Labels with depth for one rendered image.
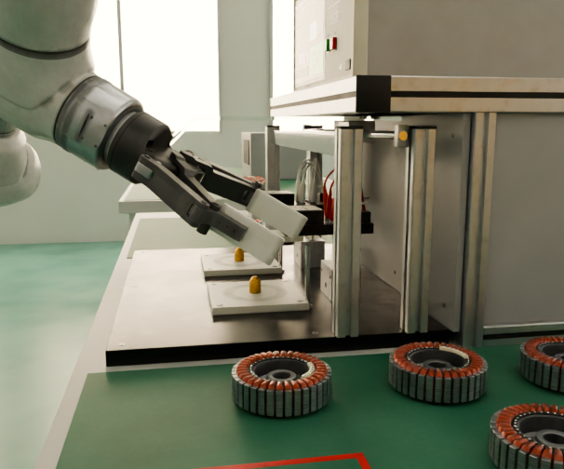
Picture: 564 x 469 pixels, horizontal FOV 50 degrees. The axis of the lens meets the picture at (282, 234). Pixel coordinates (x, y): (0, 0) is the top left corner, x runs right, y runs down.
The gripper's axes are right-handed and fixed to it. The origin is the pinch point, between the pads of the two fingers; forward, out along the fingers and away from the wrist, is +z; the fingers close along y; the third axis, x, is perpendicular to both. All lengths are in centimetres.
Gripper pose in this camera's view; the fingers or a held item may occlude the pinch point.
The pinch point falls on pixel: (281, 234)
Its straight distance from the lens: 65.4
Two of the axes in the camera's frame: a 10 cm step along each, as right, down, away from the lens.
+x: 4.8, -8.4, -2.5
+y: -2.0, 1.8, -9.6
